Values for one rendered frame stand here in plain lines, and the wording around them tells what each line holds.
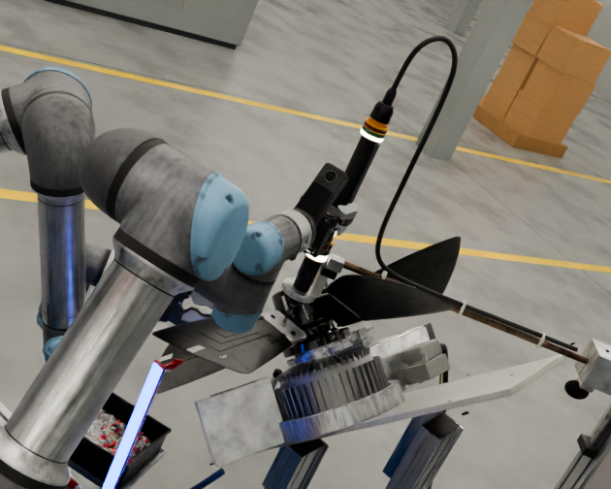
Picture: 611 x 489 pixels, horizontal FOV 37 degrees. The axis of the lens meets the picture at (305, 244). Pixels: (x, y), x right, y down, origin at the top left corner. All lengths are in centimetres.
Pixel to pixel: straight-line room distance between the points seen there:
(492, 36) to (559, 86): 213
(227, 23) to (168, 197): 736
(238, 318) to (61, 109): 43
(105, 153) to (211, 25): 725
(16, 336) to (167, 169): 255
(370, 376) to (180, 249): 81
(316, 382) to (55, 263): 54
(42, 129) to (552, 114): 864
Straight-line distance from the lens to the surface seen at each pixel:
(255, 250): 139
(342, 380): 177
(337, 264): 172
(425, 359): 203
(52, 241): 156
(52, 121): 150
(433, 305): 166
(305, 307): 182
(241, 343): 167
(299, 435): 179
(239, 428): 182
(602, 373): 187
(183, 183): 108
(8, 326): 364
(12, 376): 340
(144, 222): 108
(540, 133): 993
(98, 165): 112
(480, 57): 778
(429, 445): 180
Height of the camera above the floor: 204
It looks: 23 degrees down
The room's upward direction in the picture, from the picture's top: 25 degrees clockwise
